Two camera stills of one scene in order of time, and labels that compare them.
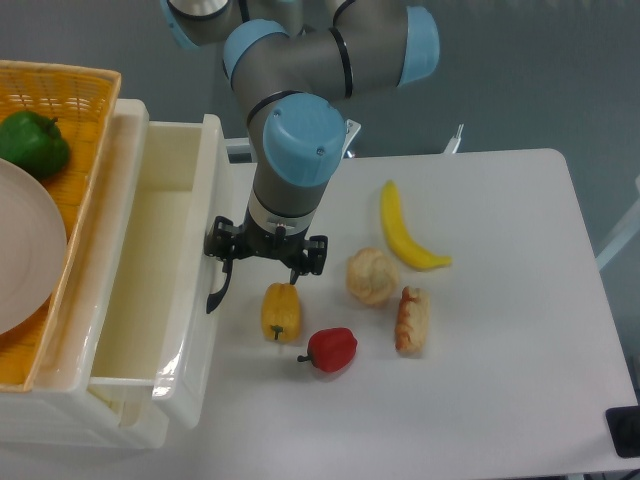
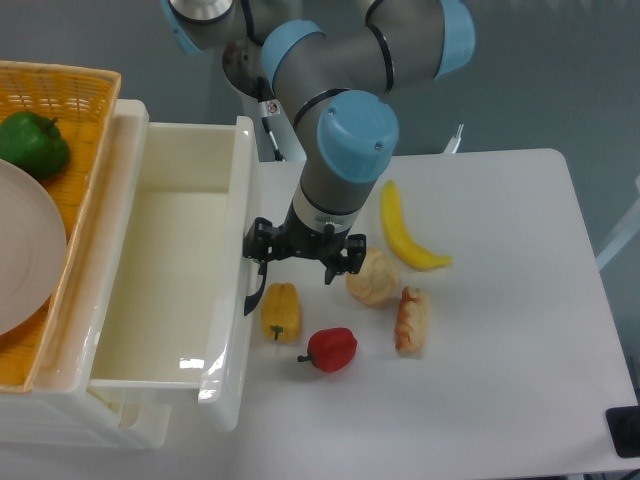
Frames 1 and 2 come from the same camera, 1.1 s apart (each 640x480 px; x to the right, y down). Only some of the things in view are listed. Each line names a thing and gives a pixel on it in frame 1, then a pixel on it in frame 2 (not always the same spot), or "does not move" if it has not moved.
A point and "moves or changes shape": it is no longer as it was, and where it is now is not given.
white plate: x=33 y=249 does not move
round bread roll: x=371 y=275 does not move
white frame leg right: x=629 y=229 does not move
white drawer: x=167 y=182 moves or changes shape
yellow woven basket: x=80 y=100 does not move
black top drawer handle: x=213 y=298 to x=251 y=300
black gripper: x=225 y=241 to x=262 y=241
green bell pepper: x=34 y=142 does not move
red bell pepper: x=331 y=348 does not move
